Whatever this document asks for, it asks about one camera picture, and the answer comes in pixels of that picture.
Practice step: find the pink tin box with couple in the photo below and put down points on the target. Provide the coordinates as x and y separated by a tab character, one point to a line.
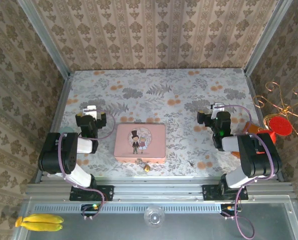
139	143

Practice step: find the small dark key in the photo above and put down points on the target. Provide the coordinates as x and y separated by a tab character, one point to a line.
191	163

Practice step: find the black base plate right arm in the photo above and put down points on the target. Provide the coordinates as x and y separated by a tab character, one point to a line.
210	192

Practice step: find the black base plate left arm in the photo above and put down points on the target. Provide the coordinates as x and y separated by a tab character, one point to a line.
106	193

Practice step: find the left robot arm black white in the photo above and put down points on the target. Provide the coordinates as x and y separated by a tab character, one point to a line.
58	152

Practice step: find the pale green translucent cup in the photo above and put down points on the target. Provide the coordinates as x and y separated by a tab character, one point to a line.
66	130

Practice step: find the red hourglass shaped object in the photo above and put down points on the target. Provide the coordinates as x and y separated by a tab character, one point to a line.
280	126

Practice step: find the small black connector board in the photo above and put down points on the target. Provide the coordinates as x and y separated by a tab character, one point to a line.
229	209
90	209

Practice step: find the yellow banana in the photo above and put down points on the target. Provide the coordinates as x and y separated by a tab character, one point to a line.
42	227
44	218

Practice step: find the clear drinking glass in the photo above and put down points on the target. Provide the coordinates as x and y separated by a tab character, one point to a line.
154	216

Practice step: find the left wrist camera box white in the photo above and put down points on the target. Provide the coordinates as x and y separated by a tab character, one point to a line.
90	111

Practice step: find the aluminium side rail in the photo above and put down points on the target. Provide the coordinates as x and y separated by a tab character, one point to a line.
61	105
254	95

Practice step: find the aluminium front rail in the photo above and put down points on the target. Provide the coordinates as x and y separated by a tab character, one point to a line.
158	191

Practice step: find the aluminium corner post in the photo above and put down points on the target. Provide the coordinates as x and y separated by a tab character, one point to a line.
266	37
44	37

